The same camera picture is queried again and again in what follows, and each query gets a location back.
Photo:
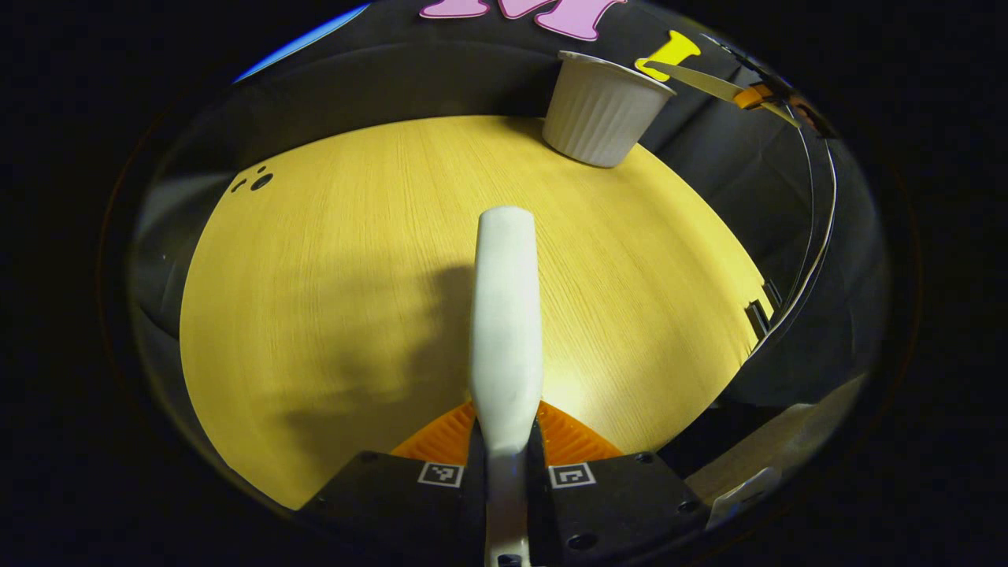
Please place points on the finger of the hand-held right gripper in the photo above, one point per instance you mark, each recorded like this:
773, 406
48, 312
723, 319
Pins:
754, 96

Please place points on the black bracket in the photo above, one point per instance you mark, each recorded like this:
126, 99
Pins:
761, 315

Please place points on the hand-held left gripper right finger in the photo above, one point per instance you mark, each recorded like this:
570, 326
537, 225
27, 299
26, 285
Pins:
537, 488

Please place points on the white ribbed garbage bin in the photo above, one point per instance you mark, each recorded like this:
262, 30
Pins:
598, 118

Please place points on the small white broom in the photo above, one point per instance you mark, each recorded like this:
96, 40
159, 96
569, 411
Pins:
505, 315

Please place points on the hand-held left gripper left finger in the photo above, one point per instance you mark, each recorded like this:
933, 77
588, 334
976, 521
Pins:
475, 480

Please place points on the wooden desktop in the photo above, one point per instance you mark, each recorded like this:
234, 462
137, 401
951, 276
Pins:
331, 276

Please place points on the white dustpan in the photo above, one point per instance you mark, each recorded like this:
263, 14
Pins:
697, 79

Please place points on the black backdrop cloth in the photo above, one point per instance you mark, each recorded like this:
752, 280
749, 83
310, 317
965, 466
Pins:
441, 79

